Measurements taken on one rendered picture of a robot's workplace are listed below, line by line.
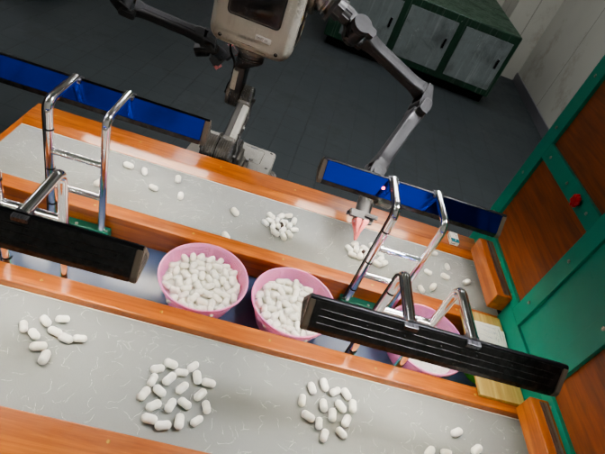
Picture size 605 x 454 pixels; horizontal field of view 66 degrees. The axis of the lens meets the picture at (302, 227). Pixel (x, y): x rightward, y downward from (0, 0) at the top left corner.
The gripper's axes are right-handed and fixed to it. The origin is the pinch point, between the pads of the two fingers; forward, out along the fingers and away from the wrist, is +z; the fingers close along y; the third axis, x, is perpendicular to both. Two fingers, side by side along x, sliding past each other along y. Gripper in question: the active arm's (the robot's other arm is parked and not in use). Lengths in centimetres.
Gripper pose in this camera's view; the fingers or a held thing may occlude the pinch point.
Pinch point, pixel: (355, 238)
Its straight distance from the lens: 165.6
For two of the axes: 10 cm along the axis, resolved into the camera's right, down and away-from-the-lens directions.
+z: -2.8, 9.4, -1.9
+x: -1.8, 1.4, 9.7
